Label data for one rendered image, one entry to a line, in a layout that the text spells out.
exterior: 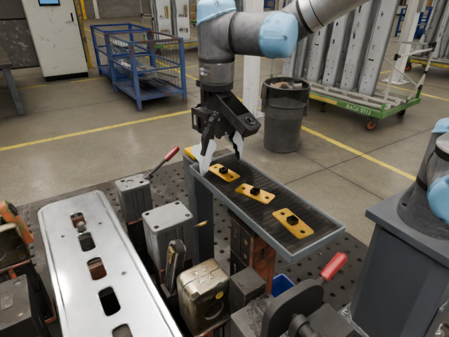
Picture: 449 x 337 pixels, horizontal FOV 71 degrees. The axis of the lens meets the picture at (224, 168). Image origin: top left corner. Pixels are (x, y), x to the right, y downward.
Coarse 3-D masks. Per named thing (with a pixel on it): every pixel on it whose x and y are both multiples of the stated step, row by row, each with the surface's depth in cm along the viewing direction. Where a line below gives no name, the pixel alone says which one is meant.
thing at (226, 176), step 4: (216, 164) 79; (220, 164) 79; (212, 168) 77; (216, 168) 77; (220, 168) 76; (224, 168) 76; (212, 172) 76; (216, 172) 76; (220, 172) 75; (224, 172) 75; (228, 172) 76; (232, 172) 76; (220, 176) 74; (224, 176) 74; (228, 176) 74; (232, 176) 75; (236, 176) 74; (228, 180) 73; (232, 180) 73
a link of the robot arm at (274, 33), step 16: (240, 16) 56; (256, 16) 55; (272, 16) 54; (288, 16) 53; (240, 32) 56; (256, 32) 55; (272, 32) 53; (288, 32) 53; (240, 48) 58; (256, 48) 56; (272, 48) 55; (288, 48) 55
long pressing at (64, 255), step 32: (96, 192) 97; (64, 224) 84; (96, 224) 84; (64, 256) 74; (96, 256) 74; (128, 256) 74; (64, 288) 66; (96, 288) 66; (128, 288) 66; (64, 320) 60; (96, 320) 60; (128, 320) 60; (160, 320) 60
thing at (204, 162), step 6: (198, 144) 72; (210, 144) 69; (192, 150) 73; (198, 150) 72; (210, 150) 70; (198, 156) 72; (204, 156) 69; (210, 156) 70; (204, 162) 70; (204, 168) 71; (204, 174) 72
